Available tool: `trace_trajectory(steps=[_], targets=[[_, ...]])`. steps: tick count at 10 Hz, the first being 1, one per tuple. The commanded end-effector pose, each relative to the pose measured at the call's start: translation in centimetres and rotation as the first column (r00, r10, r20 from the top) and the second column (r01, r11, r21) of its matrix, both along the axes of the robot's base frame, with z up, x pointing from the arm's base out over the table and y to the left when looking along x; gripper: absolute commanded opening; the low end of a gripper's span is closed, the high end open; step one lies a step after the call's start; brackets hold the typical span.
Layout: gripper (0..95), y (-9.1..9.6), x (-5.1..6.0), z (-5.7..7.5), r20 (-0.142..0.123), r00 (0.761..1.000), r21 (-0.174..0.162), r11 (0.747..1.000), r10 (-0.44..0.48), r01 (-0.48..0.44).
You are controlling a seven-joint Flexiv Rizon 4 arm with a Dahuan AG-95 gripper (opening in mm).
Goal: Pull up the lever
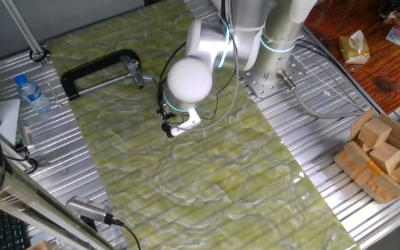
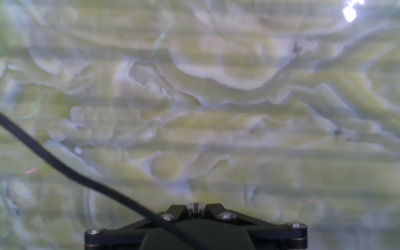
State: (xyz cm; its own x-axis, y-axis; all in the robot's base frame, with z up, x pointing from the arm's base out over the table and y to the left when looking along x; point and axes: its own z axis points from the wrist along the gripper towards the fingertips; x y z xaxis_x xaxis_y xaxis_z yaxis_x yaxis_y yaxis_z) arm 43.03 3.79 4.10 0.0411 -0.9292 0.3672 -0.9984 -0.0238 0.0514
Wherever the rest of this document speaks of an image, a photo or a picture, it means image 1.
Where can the grey metal lever base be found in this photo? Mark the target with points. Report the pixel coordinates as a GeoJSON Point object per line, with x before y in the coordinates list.
{"type": "Point", "coordinates": [132, 69]}

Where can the golden tissue pack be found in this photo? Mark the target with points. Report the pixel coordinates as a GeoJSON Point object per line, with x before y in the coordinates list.
{"type": "Point", "coordinates": [352, 48]}

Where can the black C-clamp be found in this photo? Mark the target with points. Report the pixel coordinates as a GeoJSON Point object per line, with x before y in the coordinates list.
{"type": "Point", "coordinates": [92, 62]}

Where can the clear plastic water bottle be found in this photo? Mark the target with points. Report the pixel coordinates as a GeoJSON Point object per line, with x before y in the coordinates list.
{"type": "Point", "coordinates": [31, 95]}

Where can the small black gadget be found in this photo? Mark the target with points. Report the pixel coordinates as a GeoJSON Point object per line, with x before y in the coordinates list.
{"type": "Point", "coordinates": [394, 7]}

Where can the silver aluminium beam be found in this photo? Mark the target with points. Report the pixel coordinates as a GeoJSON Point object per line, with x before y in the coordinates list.
{"type": "Point", "coordinates": [30, 205]}

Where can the silver camera on bracket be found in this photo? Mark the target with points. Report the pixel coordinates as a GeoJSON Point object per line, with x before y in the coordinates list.
{"type": "Point", "coordinates": [26, 137]}

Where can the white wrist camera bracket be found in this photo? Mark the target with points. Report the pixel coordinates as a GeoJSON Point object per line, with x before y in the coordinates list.
{"type": "Point", "coordinates": [189, 121]}

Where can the large wooden block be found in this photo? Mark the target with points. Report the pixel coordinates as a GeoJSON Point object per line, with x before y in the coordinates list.
{"type": "Point", "coordinates": [40, 246]}

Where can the silver ribbed camera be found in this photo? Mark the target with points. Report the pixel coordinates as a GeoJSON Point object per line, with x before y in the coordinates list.
{"type": "Point", "coordinates": [85, 207]}

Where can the green marble pattern mat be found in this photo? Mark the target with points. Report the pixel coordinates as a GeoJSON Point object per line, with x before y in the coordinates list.
{"type": "Point", "coordinates": [193, 173]}

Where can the brown cardboard box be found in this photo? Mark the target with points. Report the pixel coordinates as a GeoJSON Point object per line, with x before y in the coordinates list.
{"type": "Point", "coordinates": [366, 177]}

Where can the white paper sheet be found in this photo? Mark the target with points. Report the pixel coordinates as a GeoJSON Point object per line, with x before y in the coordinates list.
{"type": "Point", "coordinates": [7, 118]}

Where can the grey tripod pole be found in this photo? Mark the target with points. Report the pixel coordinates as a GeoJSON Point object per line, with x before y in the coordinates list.
{"type": "Point", "coordinates": [21, 27]}

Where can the brown wooden table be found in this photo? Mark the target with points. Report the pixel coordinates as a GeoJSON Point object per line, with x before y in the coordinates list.
{"type": "Point", "coordinates": [377, 80]}

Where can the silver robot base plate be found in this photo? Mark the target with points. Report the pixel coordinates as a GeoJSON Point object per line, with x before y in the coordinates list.
{"type": "Point", "coordinates": [290, 69]}

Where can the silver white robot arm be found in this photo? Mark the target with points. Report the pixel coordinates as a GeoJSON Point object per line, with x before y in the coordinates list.
{"type": "Point", "coordinates": [189, 80]}

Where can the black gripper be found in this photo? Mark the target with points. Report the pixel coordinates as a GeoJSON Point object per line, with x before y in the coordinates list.
{"type": "Point", "coordinates": [167, 128]}

